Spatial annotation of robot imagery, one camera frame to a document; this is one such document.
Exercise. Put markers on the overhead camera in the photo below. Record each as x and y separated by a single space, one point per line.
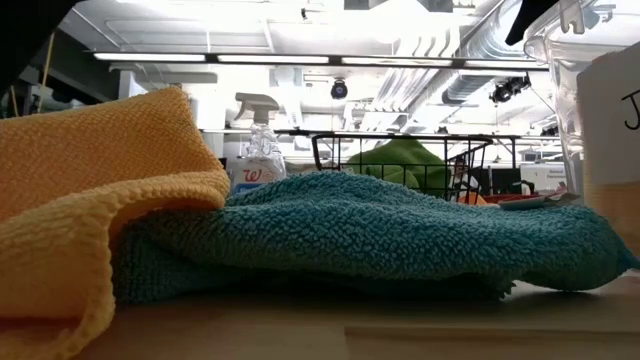
339 89

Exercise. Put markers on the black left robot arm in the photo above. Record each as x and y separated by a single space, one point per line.
25 35

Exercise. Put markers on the black aluminium table frame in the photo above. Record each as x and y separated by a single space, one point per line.
505 136

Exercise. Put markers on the black ceiling spotlight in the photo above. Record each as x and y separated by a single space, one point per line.
507 90

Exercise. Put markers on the ceiling light strip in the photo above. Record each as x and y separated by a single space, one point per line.
272 59

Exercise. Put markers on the clear spray bottle white trigger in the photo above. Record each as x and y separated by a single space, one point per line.
260 155

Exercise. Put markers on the blue microfiber towel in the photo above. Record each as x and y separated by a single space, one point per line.
375 230

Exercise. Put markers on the clear plastic bin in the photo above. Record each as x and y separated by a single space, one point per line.
565 100

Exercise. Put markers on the green microfiber towel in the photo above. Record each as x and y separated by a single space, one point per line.
400 160

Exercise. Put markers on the white paper label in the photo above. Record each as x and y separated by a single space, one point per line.
607 130

